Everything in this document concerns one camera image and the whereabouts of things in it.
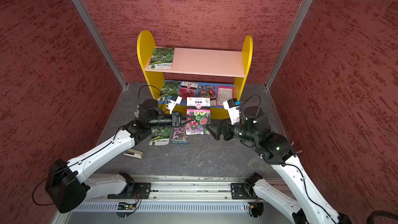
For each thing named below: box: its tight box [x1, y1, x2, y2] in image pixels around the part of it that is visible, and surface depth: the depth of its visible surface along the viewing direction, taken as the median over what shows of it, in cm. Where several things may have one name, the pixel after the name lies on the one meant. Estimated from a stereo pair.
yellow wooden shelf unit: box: [136, 30, 254, 120], surface depth 78 cm
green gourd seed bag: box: [148, 46, 175, 69], surface depth 79 cm
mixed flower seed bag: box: [197, 85, 217, 106], surface depth 100 cm
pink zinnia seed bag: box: [186, 96, 211, 135], surface depth 70 cm
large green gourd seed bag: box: [148, 127, 171, 146], surface depth 93 cm
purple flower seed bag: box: [170, 126, 190, 145], surface depth 94 cm
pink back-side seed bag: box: [216, 85, 235, 107], surface depth 99 cm
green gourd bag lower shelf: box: [157, 80, 181, 102], surface depth 100 cm
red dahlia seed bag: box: [178, 81, 198, 100], surface depth 102 cm
